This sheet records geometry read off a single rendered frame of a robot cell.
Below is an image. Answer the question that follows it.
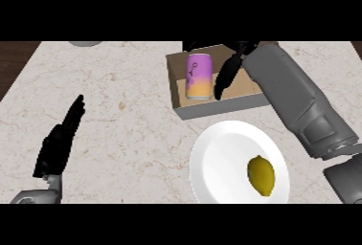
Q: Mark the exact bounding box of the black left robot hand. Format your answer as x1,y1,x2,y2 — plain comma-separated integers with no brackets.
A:
31,94,86,179

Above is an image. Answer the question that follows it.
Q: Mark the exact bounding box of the white plate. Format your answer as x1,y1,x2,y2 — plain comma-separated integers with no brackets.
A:
188,120,291,205

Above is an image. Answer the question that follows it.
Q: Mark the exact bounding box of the cardboard box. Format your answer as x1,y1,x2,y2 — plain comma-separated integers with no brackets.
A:
164,42,272,122

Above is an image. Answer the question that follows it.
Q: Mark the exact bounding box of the pink and orange can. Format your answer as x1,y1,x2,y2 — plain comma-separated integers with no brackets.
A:
183,53,214,100

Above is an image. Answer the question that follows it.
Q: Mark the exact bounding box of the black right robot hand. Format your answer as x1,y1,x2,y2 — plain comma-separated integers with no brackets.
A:
182,41,262,101

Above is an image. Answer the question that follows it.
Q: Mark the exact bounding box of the grey round object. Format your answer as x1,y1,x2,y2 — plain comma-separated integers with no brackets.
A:
68,41,104,49

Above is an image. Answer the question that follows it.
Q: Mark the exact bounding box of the yellow lemon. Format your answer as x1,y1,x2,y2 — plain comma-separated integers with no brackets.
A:
247,154,278,198

